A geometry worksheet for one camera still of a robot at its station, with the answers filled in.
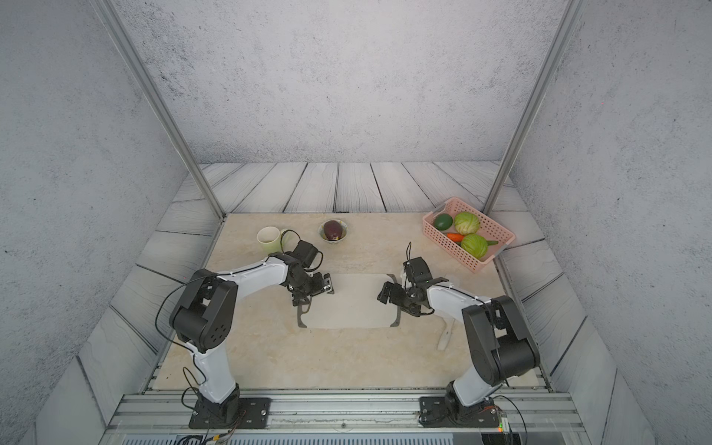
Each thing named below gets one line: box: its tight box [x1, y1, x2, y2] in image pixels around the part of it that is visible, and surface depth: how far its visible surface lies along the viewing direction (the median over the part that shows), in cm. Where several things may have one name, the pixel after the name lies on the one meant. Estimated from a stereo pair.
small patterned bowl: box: [317, 218, 349, 242], surface depth 112 cm
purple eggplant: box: [323, 220, 344, 242], surface depth 113 cm
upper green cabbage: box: [453, 211, 481, 236], surface depth 111 cm
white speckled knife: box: [437, 316, 456, 352], surface depth 87 cm
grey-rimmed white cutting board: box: [296, 273, 402, 330], surface depth 94 cm
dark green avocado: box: [432, 213, 454, 231], surface depth 116 cm
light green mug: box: [255, 226, 283, 255], surface depth 104 cm
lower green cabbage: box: [460, 233, 499, 260], surface depth 101 cm
